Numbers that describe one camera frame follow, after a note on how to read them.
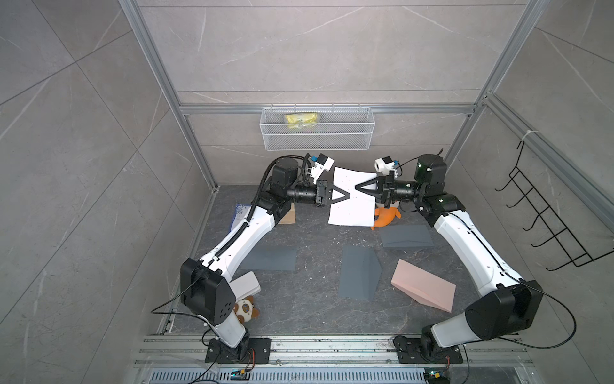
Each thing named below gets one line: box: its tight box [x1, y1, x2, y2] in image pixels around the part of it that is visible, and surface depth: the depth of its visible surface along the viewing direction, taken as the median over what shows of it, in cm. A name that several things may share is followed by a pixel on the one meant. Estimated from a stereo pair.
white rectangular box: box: [228, 270, 262, 303], surface depth 85 cm
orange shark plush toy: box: [370, 206, 402, 232], surface depth 105 cm
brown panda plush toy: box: [233, 295, 260, 324], surface depth 81 cm
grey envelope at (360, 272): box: [338, 244, 383, 300], surface depth 92 cm
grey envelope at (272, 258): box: [243, 245, 298, 271], surface depth 97 cm
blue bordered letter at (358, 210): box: [327, 167, 379, 228], surface depth 66 cm
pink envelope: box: [390, 258, 457, 314], surface depth 92 cm
